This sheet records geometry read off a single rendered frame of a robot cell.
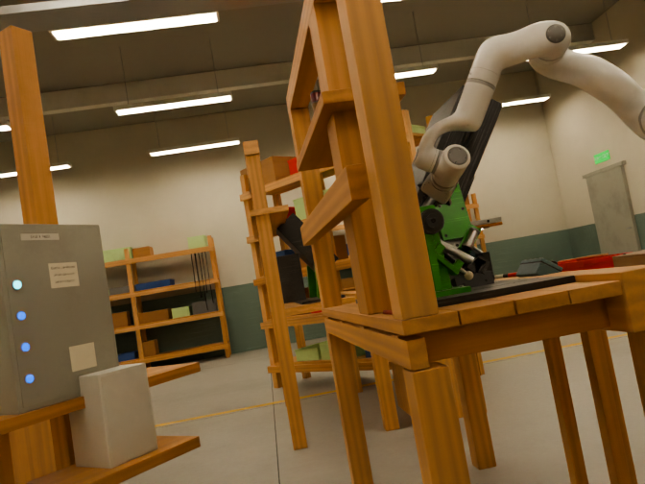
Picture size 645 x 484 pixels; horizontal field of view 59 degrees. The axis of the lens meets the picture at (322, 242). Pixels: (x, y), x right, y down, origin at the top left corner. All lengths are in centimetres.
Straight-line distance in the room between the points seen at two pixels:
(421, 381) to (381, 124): 60
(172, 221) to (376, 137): 994
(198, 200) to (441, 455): 1006
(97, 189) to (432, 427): 1055
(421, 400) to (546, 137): 1159
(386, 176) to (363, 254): 42
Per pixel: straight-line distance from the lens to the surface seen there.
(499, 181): 1216
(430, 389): 137
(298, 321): 575
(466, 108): 182
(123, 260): 1071
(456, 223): 206
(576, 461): 256
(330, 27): 189
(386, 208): 135
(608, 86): 189
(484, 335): 149
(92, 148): 1179
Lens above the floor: 99
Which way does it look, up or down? 4 degrees up
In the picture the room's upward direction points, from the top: 10 degrees counter-clockwise
